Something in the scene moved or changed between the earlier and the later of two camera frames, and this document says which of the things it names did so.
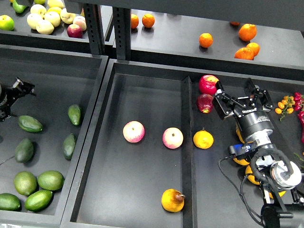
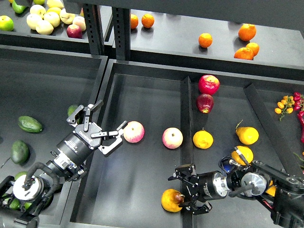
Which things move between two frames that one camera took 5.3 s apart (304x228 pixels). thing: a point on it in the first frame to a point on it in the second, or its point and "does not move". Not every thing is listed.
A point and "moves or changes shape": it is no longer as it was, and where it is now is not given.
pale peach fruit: x=80 y=21 does not move
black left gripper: x=8 y=95 to x=75 y=147
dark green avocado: x=24 y=151 moves or changes shape
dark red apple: x=204 y=102 does not move
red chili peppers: x=299 y=99 does not move
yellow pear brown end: x=172 y=200 does not move
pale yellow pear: x=53 y=17 does not move
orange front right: x=244 y=53 does not move
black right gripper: x=252 y=119 to x=204 y=186
